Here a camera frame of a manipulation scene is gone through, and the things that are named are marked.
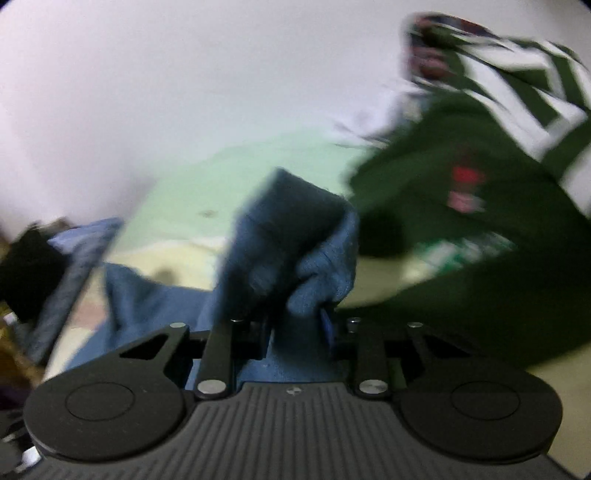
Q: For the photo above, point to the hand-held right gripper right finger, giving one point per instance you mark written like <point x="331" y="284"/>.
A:
<point x="327" y="328"/>

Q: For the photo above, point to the blue checkered cloth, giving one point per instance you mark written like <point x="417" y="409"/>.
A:
<point x="83" y="240"/>

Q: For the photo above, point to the pastel printed bed sheet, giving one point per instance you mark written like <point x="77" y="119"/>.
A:
<point x="194" y="203"/>

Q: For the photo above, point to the red plaid shirt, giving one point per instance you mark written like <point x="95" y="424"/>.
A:
<point x="429" y="50"/>

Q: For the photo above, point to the white garment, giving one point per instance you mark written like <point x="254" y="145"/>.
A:
<point x="378" y="124"/>

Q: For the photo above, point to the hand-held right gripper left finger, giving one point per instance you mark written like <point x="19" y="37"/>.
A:
<point x="262" y="337"/>

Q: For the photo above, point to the green white-striped sweater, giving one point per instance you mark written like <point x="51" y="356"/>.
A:
<point x="452" y="152"/>

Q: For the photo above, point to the black shoulder bag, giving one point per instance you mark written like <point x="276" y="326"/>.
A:
<point x="27" y="272"/>

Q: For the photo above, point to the blue sweater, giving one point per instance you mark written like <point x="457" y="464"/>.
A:
<point x="277" y="240"/>

